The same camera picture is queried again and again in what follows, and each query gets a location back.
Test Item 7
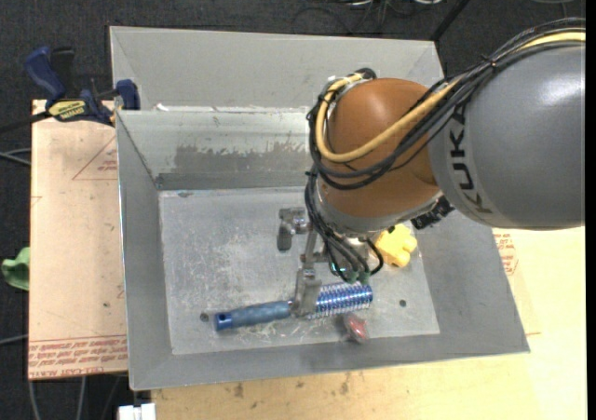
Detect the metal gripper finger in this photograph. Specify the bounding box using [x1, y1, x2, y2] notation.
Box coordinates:
[277, 207, 310, 252]
[291, 268, 323, 318]

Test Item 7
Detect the yellow plastic block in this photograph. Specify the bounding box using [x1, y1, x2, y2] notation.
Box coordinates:
[374, 224, 418, 268]

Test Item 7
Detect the small red round toy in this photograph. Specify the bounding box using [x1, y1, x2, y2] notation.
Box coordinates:
[341, 314, 372, 345]

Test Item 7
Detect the grey metal bin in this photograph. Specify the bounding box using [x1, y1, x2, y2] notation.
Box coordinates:
[109, 25, 531, 391]

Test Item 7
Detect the brown cardboard board, red print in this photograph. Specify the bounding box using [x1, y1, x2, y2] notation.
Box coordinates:
[27, 99, 544, 382]

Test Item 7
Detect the blue handled ribbed brush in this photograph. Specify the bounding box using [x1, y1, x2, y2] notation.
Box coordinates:
[212, 281, 374, 332]

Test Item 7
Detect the black cylinder on white bracket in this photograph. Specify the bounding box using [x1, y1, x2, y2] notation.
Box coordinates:
[409, 196, 456, 231]

